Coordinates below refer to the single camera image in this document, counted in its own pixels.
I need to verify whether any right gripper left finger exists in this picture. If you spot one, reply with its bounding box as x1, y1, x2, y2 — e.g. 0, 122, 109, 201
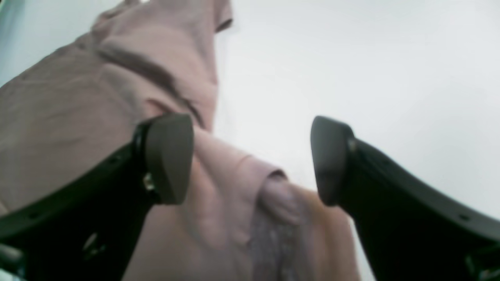
0, 114, 194, 281

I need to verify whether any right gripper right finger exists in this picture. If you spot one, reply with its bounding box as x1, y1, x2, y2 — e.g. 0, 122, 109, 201
311, 116, 500, 281

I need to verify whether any pink T-shirt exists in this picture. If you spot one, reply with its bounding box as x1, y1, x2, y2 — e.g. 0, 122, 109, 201
1, 0, 360, 281

